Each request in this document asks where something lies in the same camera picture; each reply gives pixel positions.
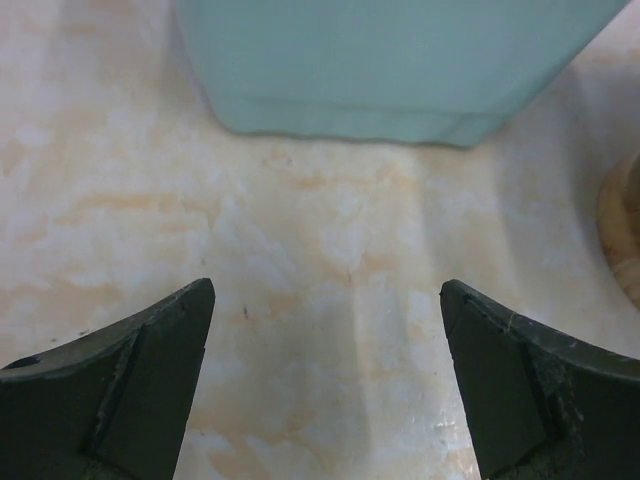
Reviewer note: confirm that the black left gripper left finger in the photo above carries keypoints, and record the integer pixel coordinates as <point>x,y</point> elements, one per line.
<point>112,404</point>

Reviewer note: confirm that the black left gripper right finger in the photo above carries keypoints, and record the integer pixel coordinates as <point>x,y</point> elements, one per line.
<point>539,403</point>

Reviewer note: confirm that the wooden hat stand base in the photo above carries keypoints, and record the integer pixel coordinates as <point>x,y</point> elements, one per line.
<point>618,225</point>

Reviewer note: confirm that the light teal plastic bin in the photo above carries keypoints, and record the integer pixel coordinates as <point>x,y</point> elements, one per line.
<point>448,72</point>

